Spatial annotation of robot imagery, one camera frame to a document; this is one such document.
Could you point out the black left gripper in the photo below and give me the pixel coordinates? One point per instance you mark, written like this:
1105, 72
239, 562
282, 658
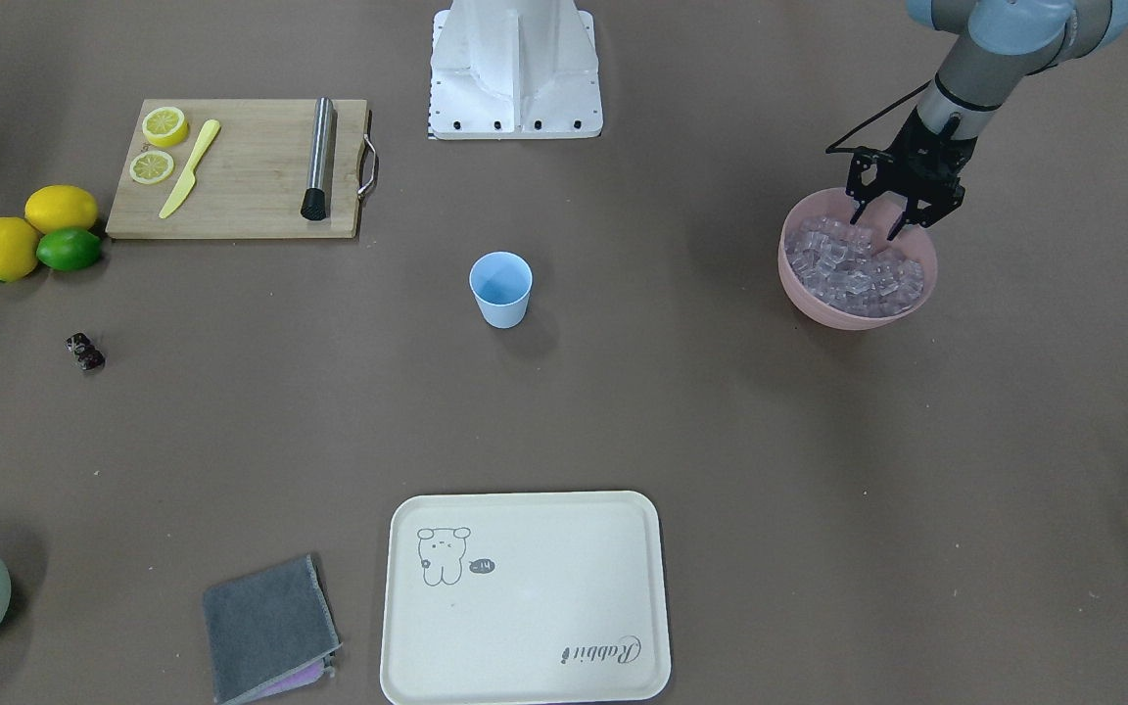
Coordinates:
936, 147

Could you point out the cream plastic tray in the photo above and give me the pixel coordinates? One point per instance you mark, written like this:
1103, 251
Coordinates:
525, 598

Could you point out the green lime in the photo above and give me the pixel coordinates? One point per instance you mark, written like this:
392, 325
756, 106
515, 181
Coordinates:
69, 249

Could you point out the yellow plastic knife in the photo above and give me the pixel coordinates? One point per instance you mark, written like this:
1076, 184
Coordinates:
187, 179

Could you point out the lemon half inner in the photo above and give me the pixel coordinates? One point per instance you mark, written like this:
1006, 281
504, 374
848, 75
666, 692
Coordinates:
151, 167

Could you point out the lemon half near edge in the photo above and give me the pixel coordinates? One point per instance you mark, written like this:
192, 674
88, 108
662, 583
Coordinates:
165, 127

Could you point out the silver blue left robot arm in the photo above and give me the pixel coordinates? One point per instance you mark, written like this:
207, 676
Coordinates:
997, 44

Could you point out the dark cherries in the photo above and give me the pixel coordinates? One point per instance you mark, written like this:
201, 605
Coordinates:
87, 357

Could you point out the grey folded cloth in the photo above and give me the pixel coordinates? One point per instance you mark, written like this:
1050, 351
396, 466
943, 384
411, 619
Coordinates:
269, 632

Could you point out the steel muddler black tip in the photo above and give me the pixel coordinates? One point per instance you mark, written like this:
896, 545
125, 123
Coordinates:
316, 196

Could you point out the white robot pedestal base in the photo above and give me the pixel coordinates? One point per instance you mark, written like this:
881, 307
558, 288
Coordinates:
514, 70

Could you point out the whole yellow lemon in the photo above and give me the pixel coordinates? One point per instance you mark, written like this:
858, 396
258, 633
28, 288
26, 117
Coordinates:
18, 242
61, 206

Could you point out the pink bowl of ice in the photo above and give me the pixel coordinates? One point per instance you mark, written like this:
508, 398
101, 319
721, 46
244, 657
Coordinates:
843, 272

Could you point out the wooden cutting board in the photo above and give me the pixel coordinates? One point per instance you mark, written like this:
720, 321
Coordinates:
252, 180

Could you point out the light blue plastic cup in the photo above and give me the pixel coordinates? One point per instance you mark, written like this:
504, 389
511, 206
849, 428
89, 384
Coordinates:
501, 285

